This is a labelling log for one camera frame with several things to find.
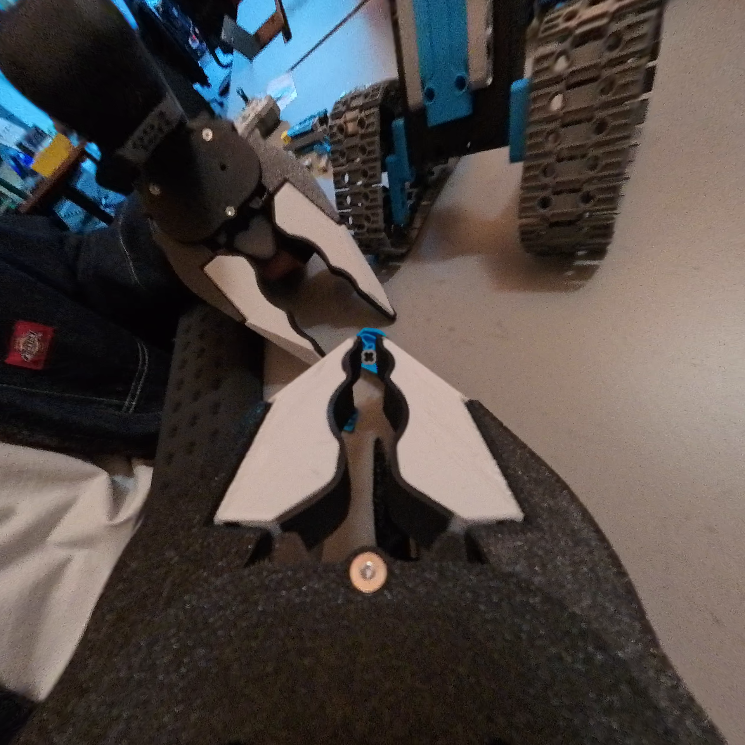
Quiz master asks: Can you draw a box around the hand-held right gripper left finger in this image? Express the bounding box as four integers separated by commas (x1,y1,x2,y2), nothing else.
213,339,357,533

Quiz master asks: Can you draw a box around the person's white shirt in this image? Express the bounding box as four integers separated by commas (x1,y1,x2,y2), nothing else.
0,442,153,703

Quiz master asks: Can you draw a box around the grey desk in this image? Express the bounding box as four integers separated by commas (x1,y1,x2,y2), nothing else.
224,0,745,745

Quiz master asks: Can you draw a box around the blue grey tracked toy robot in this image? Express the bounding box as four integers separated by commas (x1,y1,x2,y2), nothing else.
329,0,665,275

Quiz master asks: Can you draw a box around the wooden table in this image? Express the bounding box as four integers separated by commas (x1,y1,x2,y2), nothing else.
17,146,113,226

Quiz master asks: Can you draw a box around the blue long brick piece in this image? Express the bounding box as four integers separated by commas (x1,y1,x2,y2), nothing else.
342,327,390,434

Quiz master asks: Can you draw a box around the blue flat plastic piece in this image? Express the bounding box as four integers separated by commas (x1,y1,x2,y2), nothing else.
284,109,331,159

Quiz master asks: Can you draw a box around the person's left forearm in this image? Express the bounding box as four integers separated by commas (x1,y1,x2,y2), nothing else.
70,198,199,315

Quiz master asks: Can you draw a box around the black dimpled mat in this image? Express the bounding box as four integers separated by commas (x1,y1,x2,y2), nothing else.
152,303,327,501

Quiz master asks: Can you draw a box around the yellow box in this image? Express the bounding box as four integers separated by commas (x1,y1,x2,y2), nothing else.
31,133,75,177

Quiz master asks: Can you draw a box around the person's denim jacket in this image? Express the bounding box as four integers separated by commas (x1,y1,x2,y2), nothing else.
0,215,175,461

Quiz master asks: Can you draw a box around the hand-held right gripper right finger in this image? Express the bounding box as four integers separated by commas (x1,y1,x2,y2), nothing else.
381,338,525,530

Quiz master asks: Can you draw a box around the white grey toy module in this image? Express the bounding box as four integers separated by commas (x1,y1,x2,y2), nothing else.
234,92,293,139

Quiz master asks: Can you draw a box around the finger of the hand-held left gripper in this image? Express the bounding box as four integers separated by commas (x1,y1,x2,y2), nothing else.
203,251,327,366
269,179,398,322

